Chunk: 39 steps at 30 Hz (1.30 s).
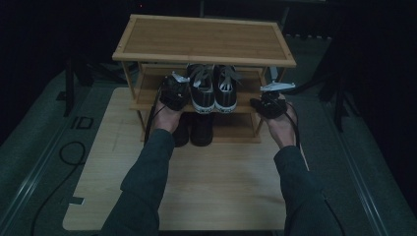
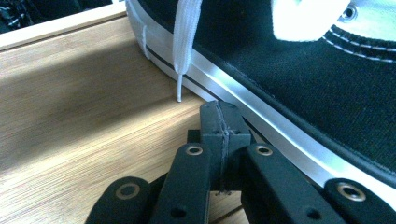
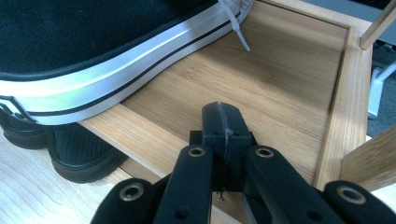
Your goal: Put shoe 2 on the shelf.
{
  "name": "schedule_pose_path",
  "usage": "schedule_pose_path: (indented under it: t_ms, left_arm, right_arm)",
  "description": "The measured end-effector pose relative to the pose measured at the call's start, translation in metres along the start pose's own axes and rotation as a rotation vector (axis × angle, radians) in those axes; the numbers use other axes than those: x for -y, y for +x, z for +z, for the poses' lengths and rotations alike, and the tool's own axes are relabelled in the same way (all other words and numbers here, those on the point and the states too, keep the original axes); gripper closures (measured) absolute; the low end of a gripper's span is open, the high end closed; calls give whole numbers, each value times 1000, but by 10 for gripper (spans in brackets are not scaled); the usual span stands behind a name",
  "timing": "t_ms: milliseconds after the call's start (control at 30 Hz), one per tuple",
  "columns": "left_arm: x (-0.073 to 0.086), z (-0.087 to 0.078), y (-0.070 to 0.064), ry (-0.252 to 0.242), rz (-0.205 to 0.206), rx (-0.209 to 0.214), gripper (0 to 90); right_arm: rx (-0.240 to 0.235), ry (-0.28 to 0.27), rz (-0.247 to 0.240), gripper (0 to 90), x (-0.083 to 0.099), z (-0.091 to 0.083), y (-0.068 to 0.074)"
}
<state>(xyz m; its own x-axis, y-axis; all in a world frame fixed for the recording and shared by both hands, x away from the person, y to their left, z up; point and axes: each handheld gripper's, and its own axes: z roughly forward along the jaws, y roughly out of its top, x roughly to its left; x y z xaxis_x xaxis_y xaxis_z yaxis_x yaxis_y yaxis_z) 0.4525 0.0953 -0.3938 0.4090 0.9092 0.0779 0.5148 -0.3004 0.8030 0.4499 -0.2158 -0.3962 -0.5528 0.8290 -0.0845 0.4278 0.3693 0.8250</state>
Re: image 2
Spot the wooden shoe rack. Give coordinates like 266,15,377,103
0,2,253,224

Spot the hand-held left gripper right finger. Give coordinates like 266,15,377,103
218,100,347,224

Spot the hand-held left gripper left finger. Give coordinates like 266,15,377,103
148,101,224,224

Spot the black white sneaker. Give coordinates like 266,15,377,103
124,0,396,211

